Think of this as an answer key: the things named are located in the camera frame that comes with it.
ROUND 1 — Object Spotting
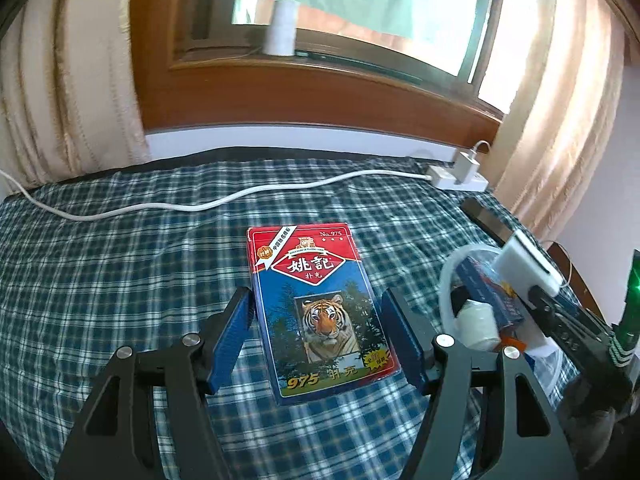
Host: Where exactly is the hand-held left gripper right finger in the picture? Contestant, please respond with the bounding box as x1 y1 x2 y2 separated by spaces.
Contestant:
380 287 581 480

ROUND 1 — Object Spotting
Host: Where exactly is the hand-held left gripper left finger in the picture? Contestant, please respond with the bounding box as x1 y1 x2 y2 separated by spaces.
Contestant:
52 286 256 480

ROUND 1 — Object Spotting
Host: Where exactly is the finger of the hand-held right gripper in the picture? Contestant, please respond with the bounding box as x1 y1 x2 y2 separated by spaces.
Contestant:
527 284 612 362

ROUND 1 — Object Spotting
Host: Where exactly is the dark blue carton box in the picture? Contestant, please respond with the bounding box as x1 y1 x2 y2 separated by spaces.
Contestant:
454 255 527 327

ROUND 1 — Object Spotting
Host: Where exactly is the clear plastic container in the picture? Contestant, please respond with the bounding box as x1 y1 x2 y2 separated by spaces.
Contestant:
439 243 573 413

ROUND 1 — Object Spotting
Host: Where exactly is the white bottle with red label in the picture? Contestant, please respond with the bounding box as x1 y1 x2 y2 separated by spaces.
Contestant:
457 302 502 352

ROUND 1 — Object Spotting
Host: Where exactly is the red playing card box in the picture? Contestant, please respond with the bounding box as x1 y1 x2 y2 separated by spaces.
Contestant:
246 220 403 406

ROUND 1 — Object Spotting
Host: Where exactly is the person's right hand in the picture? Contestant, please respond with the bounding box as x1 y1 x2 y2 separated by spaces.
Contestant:
555 374 632 480

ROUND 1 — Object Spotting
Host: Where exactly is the black smartphone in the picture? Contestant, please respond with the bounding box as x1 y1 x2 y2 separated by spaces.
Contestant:
459 196 517 244

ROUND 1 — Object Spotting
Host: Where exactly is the blue plaid tablecloth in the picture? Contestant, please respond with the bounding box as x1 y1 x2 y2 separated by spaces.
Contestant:
0 157 601 480

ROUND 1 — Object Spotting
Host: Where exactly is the white power strip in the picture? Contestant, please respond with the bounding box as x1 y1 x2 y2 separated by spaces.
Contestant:
427 163 489 192

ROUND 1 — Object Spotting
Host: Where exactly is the white charger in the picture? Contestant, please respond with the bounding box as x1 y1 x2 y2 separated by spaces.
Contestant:
452 149 480 184

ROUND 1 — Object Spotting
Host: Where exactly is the beige curtain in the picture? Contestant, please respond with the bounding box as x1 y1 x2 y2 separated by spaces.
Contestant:
0 0 152 192
491 0 627 247

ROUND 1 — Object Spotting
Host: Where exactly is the white roll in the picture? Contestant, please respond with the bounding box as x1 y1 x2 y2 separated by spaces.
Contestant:
263 0 300 56

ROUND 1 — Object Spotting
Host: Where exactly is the white phone cable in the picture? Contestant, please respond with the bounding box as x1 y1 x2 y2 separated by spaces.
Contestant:
549 241 577 288

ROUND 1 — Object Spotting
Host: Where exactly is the white power cord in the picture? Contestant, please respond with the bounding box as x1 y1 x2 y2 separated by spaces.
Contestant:
0 168 432 222

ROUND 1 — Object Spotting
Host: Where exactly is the wooden window frame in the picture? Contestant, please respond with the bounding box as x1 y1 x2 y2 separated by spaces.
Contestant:
129 0 559 137

